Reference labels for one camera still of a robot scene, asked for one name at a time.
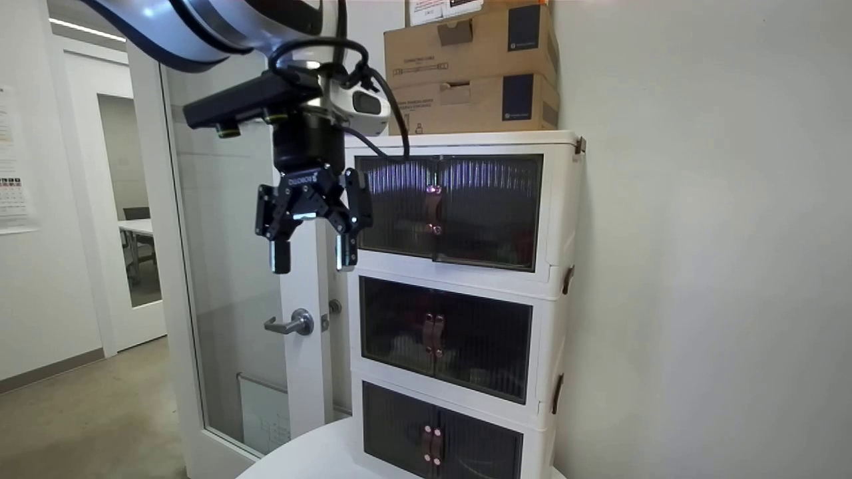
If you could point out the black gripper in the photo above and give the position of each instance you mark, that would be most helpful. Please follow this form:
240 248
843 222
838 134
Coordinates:
309 162

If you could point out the tinted cabinet door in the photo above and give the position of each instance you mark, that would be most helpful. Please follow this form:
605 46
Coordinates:
480 453
395 428
482 350
400 207
395 323
493 213

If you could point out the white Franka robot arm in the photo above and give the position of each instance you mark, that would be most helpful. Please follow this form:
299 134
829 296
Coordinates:
203 21

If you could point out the white stacked storage cabinet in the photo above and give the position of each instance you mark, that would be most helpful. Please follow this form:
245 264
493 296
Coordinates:
556 222

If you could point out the black cabinet side latch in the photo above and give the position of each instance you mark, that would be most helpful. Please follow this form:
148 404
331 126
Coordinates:
558 394
568 280
578 147

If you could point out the white framed glass door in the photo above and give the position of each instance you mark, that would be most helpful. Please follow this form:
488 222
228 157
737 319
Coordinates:
303 388

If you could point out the brown cardboard box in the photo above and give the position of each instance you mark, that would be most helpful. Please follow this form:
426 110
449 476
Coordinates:
461 54
461 106

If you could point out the white door with window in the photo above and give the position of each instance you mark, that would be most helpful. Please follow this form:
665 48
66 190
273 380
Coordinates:
94 267

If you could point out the white labelled box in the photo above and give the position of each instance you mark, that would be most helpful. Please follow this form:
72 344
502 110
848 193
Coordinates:
430 9

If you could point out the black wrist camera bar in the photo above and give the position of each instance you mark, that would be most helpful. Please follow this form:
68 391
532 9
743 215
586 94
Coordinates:
249 98

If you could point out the white paper wall sign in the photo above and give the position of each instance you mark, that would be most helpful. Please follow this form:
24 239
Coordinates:
11 159

